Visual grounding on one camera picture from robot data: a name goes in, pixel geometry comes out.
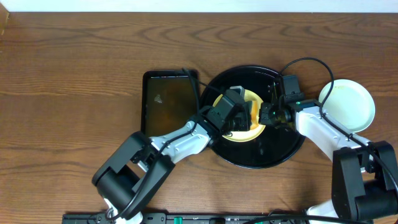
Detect round black serving tray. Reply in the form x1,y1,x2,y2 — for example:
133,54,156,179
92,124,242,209
200,65,305,169

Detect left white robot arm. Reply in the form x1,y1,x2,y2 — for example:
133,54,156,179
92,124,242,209
92,101,258,223

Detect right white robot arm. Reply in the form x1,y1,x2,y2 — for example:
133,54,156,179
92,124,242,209
259,82,397,223

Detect yellow plate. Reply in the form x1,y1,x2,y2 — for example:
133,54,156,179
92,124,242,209
223,89,266,142

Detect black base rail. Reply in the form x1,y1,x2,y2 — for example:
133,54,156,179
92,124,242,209
62,212,312,224

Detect light blue front plate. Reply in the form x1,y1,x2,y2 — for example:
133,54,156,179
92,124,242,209
323,79,376,133

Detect yellow sponge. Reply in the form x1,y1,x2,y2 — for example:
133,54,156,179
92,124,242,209
250,101,259,130

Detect black rectangular water tray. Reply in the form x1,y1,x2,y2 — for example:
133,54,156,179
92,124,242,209
141,70,198,137

